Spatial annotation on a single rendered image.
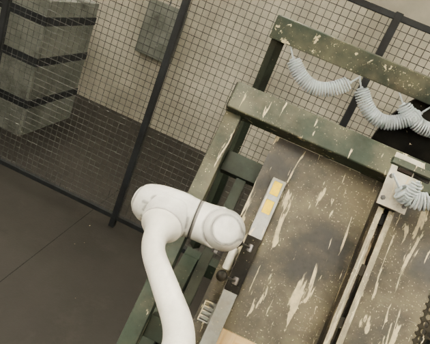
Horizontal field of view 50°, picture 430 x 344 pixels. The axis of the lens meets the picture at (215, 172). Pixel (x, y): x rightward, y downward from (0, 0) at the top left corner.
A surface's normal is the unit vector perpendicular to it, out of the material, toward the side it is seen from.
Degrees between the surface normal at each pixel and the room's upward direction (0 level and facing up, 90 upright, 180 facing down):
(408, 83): 90
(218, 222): 53
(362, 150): 60
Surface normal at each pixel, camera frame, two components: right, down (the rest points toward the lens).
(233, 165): -0.01, -0.16
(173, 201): 0.23, -0.68
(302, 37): -0.22, 0.32
